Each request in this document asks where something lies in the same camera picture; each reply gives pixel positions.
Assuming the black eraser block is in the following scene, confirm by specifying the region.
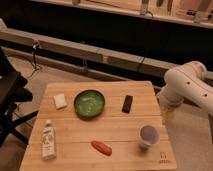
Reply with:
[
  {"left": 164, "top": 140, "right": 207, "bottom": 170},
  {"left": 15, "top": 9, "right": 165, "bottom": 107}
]
[{"left": 122, "top": 95, "right": 133, "bottom": 113}]

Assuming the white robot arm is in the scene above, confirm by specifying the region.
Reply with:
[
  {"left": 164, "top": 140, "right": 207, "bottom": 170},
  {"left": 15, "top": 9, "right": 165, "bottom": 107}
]
[{"left": 157, "top": 61, "right": 213, "bottom": 117}]

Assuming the green bowl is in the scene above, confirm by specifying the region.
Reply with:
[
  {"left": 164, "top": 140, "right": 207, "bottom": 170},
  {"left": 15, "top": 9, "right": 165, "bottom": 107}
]
[{"left": 74, "top": 90, "right": 105, "bottom": 118}]

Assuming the white sponge block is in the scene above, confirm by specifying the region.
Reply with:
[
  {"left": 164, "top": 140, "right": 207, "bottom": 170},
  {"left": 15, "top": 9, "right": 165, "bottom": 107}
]
[{"left": 53, "top": 94, "right": 67, "bottom": 109}]

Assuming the orange carrot toy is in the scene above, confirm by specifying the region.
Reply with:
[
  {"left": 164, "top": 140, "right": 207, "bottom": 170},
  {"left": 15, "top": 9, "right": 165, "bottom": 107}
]
[{"left": 91, "top": 141, "right": 112, "bottom": 156}]

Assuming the white paper cup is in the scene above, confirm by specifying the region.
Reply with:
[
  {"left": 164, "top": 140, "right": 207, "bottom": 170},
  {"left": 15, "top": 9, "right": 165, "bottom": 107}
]
[{"left": 139, "top": 125, "right": 160, "bottom": 149}]

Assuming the white squeeze bottle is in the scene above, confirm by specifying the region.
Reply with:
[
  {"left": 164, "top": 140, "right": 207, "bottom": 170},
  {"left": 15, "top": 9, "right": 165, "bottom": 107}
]
[{"left": 42, "top": 120, "right": 56, "bottom": 160}]

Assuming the black chair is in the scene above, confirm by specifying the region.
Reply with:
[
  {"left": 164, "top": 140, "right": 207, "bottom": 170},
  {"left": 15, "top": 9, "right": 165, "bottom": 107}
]
[{"left": 0, "top": 47, "right": 38, "bottom": 147}]

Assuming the grey wall rail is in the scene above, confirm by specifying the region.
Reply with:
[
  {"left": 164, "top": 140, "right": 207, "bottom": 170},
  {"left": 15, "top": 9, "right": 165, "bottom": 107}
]
[{"left": 0, "top": 27, "right": 213, "bottom": 81}]

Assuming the black cable on floor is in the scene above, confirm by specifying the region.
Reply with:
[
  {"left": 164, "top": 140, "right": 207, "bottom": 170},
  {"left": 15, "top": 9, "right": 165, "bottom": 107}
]
[{"left": 13, "top": 39, "right": 44, "bottom": 79}]

